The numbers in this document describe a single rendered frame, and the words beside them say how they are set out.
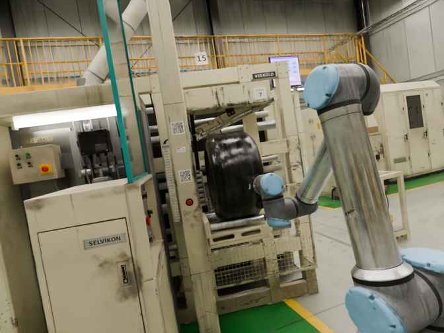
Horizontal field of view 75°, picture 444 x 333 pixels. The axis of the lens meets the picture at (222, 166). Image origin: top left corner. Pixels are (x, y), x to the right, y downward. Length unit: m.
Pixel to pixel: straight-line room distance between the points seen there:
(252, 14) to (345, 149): 12.63
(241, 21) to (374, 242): 12.44
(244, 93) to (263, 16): 11.52
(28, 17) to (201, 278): 11.00
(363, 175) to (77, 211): 0.94
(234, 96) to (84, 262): 1.42
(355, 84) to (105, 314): 1.13
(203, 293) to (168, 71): 1.35
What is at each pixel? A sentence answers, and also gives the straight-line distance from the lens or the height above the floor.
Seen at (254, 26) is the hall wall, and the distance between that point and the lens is 13.18.
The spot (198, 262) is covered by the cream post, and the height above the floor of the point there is 0.69.
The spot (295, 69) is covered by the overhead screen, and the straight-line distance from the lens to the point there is 5.82.
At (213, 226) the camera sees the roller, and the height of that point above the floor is 0.91.
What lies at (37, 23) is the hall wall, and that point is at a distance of 11.93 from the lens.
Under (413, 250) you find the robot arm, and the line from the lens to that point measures 1.07.
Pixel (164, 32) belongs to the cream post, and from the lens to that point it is 1.90.
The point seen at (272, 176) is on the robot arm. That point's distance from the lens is 1.18.
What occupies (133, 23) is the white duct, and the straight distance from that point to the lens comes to 2.25.
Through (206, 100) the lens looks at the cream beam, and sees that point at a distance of 2.06.
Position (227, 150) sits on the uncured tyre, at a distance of 1.63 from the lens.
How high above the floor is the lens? 1.33
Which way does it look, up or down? 3 degrees down
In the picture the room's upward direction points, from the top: 9 degrees counter-clockwise
